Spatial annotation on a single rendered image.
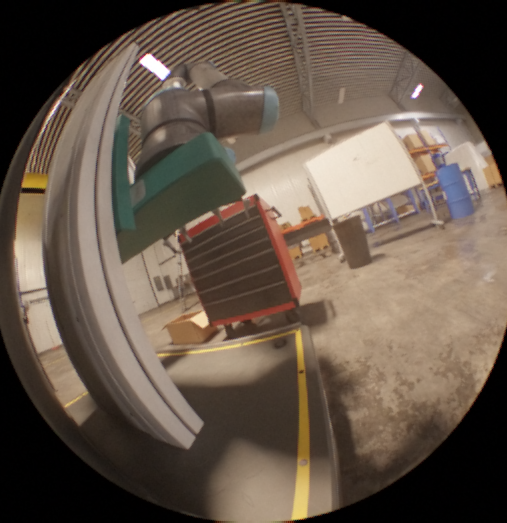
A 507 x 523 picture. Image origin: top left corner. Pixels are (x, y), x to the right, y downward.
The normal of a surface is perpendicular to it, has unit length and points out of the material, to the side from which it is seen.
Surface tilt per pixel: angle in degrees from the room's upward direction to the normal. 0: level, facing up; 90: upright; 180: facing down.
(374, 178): 90
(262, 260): 90
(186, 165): 90
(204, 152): 90
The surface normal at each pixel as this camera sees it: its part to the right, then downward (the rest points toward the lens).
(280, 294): -0.30, 0.11
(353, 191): -0.65, 0.24
